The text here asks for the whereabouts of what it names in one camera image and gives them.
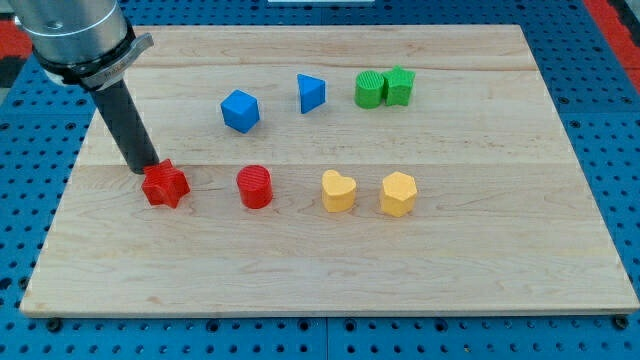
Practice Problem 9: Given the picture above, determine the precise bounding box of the light wooden board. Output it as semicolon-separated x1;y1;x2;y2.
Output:
21;25;639;318

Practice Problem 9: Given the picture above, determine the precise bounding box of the blue cube block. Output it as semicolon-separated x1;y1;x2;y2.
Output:
220;89;260;133

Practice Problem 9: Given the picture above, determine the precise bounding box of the yellow hexagon block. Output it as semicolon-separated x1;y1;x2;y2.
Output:
379;172;418;217

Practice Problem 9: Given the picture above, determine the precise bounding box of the green cylinder block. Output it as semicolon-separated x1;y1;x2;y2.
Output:
354;70;384;109

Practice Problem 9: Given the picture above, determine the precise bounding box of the green star block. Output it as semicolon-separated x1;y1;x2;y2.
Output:
382;65;415;106

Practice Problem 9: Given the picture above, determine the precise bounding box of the red star block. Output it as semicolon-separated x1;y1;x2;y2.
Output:
141;159;190;209

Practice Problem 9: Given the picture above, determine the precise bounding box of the blue triangle block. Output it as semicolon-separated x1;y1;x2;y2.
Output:
297;74;326;114

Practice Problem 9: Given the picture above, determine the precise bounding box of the yellow heart block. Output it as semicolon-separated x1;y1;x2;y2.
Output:
321;169;357;213

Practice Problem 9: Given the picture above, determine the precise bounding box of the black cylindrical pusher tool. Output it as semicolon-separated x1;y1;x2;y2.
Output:
91;80;159;175

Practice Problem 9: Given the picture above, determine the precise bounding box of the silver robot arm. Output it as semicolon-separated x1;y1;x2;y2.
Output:
9;0;154;91

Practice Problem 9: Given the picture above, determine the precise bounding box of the red cylinder block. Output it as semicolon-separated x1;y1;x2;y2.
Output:
236;165;273;209

